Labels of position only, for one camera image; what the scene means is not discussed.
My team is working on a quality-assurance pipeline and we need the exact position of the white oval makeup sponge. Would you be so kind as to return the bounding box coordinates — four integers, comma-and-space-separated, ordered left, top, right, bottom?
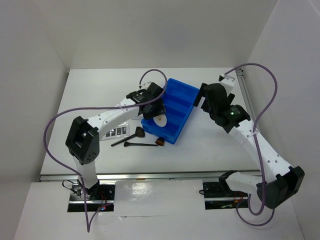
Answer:
153, 114, 168, 128

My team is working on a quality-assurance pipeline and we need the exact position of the black fan makeup brush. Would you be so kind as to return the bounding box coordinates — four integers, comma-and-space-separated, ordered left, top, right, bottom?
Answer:
110, 126, 145, 147

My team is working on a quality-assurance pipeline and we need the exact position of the thin black makeup brush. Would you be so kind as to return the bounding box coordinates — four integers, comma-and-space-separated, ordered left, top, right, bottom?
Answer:
123, 141, 159, 147

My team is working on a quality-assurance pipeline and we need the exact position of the short brown kabuki brush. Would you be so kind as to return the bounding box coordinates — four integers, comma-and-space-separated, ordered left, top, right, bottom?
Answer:
155, 137, 165, 147

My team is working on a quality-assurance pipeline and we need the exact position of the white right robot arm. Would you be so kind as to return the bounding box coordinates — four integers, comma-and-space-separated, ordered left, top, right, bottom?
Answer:
193, 83, 305, 210

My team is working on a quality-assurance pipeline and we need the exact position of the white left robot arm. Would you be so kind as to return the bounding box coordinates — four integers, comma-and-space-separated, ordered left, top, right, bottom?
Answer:
65, 82, 165, 200

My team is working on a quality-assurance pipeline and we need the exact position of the blue divided plastic bin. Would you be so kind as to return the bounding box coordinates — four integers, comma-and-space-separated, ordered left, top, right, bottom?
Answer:
141, 78, 200, 144

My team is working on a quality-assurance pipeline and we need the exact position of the hair pin card in plastic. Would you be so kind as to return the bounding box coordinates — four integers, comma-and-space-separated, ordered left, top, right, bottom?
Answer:
104, 122, 130, 140

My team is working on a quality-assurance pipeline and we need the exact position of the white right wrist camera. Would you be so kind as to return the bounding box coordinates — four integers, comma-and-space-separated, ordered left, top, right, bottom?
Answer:
218, 74, 236, 95

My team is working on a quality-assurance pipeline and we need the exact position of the front aluminium rail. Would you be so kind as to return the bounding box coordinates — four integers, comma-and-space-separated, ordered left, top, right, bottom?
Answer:
38, 170, 261, 183

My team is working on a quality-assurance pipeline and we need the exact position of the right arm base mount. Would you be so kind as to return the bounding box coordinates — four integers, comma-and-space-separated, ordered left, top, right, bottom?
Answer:
198, 182, 248, 210

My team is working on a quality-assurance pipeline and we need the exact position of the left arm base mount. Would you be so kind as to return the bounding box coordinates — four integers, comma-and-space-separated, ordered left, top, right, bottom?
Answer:
61, 180, 116, 213

